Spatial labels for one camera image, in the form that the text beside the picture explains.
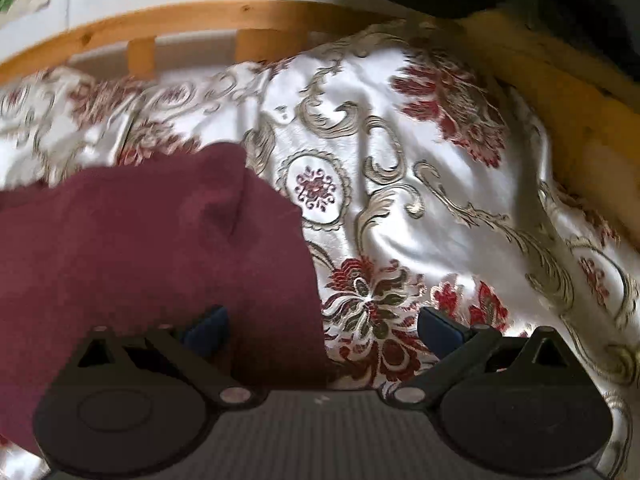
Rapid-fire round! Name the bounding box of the maroon long-sleeved shirt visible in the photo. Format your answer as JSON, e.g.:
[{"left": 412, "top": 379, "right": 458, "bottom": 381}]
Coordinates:
[{"left": 0, "top": 142, "right": 351, "bottom": 457}]

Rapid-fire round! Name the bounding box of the wooden bed frame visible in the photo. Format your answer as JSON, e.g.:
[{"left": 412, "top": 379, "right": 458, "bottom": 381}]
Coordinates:
[{"left": 0, "top": 0, "right": 640, "bottom": 201}]

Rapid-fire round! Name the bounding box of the floral satin bedspread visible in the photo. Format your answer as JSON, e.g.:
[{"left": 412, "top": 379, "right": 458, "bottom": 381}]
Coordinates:
[{"left": 0, "top": 19, "right": 640, "bottom": 480}]

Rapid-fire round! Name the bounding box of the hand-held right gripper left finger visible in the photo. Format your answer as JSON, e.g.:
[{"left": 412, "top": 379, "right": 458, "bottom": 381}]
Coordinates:
[{"left": 65, "top": 305, "right": 257, "bottom": 407}]

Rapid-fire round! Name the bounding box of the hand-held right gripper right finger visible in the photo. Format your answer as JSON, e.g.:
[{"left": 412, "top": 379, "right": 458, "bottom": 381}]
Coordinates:
[{"left": 389, "top": 306, "right": 577, "bottom": 407}]

